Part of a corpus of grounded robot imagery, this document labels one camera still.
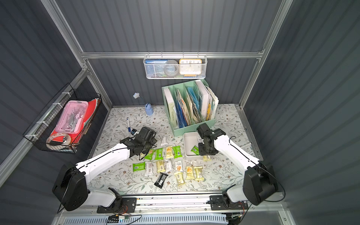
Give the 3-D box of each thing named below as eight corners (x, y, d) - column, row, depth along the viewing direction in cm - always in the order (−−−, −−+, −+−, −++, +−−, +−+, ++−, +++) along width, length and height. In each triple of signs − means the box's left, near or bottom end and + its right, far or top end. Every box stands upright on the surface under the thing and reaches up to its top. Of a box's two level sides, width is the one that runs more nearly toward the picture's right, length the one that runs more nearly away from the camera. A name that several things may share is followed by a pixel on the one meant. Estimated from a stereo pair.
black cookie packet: (154, 185, 82) (153, 184, 80) (161, 172, 87) (160, 171, 85) (161, 188, 81) (160, 187, 79) (167, 176, 85) (167, 174, 84)
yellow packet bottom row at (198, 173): (195, 181, 83) (195, 180, 81) (193, 168, 88) (194, 166, 87) (203, 181, 83) (204, 179, 82) (201, 167, 89) (202, 166, 87)
